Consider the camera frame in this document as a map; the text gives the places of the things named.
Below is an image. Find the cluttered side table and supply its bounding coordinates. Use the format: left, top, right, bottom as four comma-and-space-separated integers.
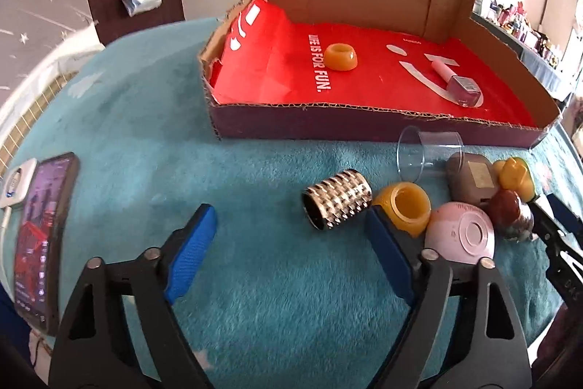
471, 6, 583, 102

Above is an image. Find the row of small bottles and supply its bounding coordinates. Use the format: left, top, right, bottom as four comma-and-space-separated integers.
478, 0, 577, 66

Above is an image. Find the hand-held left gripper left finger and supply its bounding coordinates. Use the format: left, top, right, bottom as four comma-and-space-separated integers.
48, 203, 218, 389

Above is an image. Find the clear plastic cup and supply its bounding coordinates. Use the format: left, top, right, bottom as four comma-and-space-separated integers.
396, 125, 464, 184

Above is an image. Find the red-capped silver bottle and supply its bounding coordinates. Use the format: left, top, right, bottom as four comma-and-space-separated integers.
488, 189, 535, 242

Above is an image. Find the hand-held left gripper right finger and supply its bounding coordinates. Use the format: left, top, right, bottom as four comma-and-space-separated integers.
364, 206, 533, 389

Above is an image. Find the orange domed holder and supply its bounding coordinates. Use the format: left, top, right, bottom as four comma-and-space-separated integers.
323, 43, 358, 71

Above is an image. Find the grey charger case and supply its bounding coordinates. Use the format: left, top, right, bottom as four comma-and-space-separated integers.
445, 152, 502, 207

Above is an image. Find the black smartphone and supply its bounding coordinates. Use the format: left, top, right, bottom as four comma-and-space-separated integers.
13, 152, 80, 336

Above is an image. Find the silver studded cylinder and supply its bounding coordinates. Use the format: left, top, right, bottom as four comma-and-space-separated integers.
301, 168, 373, 231

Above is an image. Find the orange wide-mouth cup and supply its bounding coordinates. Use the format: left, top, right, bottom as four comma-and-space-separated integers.
372, 182, 431, 238

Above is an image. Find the pink round device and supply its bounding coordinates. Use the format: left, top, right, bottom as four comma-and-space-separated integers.
424, 201, 496, 264

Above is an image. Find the orange and green pepper toy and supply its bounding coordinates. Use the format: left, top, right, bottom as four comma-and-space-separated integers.
493, 157, 535, 203

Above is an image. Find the red paper bag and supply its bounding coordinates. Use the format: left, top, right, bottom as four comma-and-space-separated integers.
210, 0, 538, 128

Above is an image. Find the white charger puck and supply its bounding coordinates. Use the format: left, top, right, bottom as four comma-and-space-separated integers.
0, 158, 38, 210

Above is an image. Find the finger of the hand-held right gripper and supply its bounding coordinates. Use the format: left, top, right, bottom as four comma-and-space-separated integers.
531, 197, 572, 257
544, 192, 583, 232

